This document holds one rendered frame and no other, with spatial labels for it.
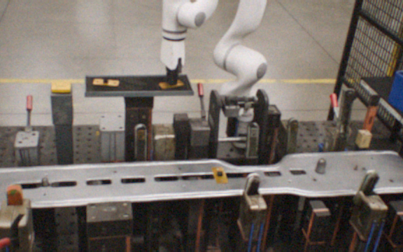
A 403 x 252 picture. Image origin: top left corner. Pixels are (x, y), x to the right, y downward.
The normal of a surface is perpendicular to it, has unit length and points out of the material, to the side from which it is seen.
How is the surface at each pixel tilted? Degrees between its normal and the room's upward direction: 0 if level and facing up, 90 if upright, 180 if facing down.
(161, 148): 90
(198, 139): 90
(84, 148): 0
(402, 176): 0
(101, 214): 0
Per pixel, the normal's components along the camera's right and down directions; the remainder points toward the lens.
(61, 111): 0.18, 0.51
